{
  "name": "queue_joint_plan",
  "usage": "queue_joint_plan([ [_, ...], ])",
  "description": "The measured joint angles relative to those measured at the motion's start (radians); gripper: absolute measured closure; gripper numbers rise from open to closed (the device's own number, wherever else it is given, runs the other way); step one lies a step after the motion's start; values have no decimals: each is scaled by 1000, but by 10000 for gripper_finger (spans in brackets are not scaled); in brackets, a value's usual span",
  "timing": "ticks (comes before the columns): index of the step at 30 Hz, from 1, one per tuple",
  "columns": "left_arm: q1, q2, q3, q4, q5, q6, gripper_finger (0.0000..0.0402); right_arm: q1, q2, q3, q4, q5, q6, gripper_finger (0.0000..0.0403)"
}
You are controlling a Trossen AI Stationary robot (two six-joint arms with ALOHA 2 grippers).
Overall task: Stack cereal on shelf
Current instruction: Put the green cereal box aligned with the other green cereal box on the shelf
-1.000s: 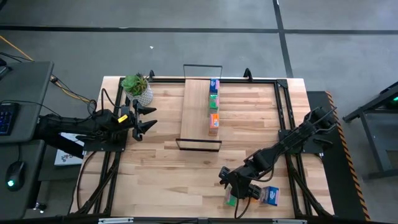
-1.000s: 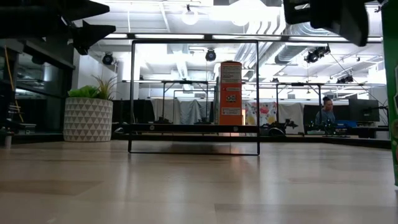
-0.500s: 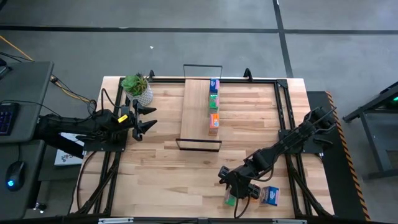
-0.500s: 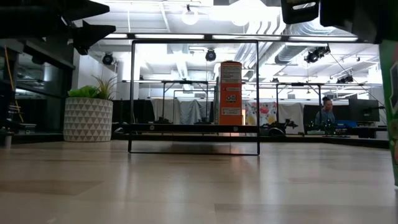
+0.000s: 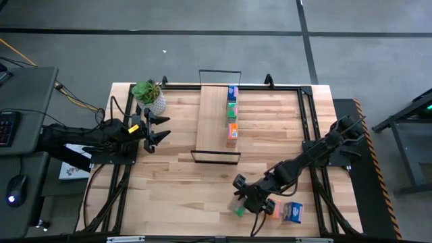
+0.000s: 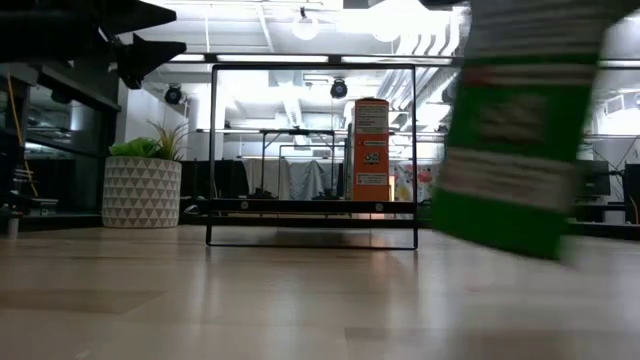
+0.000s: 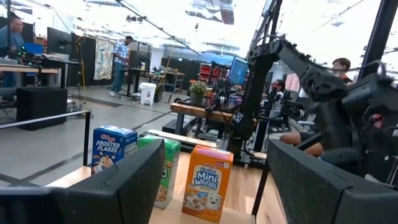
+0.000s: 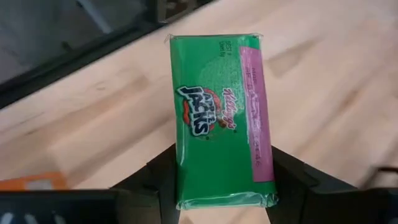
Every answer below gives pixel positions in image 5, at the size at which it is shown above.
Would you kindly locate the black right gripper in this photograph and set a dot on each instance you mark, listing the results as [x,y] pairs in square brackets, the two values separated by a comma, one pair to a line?
[258,194]

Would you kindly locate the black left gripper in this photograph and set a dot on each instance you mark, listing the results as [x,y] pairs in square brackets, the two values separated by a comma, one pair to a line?
[141,130]

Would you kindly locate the green mini cereal box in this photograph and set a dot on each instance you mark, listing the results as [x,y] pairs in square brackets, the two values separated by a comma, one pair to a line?
[231,113]
[238,210]

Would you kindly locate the orange mini cereal box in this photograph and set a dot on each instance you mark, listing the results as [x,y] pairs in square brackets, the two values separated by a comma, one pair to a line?
[232,133]
[277,209]

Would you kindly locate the blue mini cereal box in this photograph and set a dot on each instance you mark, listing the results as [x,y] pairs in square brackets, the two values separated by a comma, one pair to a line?
[232,94]
[293,212]

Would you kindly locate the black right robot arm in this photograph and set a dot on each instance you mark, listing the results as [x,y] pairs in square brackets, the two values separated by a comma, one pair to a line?
[303,158]

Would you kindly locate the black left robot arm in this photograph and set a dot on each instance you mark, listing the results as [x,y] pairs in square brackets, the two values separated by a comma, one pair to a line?
[94,136]

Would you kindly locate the green plant white patterned pot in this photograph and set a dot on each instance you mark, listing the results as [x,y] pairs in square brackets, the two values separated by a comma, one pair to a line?
[148,92]

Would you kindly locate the white printed cardboard box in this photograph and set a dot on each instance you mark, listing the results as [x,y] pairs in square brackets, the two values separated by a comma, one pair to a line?
[72,170]

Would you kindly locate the black platform hazard striped edge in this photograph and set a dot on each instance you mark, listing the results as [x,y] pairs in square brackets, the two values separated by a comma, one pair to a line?
[364,202]

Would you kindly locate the grey desk top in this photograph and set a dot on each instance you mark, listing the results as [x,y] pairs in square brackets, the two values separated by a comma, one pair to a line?
[20,216]
[28,108]

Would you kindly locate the chrome desk foot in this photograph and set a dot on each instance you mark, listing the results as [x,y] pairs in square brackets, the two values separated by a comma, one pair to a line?
[44,225]

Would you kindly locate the black backlit keyboard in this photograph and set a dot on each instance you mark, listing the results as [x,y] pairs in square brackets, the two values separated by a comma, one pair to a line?
[8,128]

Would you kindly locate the black computer mouse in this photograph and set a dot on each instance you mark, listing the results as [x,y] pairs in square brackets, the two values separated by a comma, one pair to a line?
[16,190]

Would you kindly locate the small black device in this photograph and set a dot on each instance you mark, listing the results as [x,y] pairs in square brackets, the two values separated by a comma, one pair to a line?
[4,76]

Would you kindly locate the black aluminium table frame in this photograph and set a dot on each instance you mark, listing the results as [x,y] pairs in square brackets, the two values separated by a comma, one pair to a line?
[182,87]

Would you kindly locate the wooden shelf black metal frame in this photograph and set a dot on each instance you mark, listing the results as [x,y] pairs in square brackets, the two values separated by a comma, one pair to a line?
[211,128]

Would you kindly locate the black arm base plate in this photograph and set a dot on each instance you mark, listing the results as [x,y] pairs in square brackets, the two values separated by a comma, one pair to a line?
[114,161]
[341,162]

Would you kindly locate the silver metal bracket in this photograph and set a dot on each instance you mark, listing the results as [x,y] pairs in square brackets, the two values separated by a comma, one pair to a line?
[125,239]
[314,240]

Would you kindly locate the grey table black frame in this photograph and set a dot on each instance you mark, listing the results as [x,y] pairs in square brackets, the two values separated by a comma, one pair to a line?
[407,153]

